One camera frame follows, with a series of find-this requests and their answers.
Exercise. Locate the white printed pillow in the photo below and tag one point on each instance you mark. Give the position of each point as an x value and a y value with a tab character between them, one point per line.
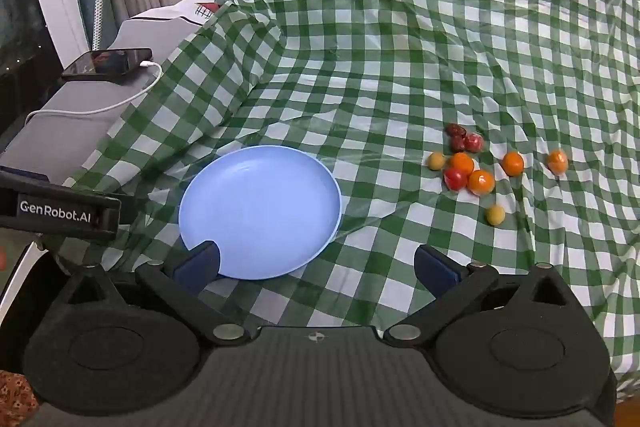
200	4

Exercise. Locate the brown patterned cloth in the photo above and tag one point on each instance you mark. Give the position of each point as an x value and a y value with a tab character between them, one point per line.
15	399

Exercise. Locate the red wrapped fruit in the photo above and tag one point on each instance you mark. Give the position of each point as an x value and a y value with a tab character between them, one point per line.
474	142

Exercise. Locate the black smartphone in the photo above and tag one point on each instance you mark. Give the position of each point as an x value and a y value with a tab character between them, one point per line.
105	63

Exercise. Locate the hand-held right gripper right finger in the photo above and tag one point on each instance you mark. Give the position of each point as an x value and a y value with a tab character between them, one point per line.
436	265

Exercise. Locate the white furniture edge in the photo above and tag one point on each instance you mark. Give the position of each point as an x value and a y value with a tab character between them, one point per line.
17	287

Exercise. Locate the green white checked cloth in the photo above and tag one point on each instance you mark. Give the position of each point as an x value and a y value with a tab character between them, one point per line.
400	57

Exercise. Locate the small yellow fruit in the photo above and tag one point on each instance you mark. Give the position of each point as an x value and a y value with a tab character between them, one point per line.
436	161
495	215

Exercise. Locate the blue plate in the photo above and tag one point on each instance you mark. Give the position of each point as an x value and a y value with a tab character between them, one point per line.
260	212

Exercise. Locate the dark red jujube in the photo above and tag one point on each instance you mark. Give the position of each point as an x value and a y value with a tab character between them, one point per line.
454	130
458	143

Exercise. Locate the orange tangerine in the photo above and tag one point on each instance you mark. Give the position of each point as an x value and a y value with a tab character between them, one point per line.
462	163
557	162
481	182
512	163

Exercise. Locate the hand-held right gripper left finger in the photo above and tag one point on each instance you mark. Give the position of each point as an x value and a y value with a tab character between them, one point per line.
200	263

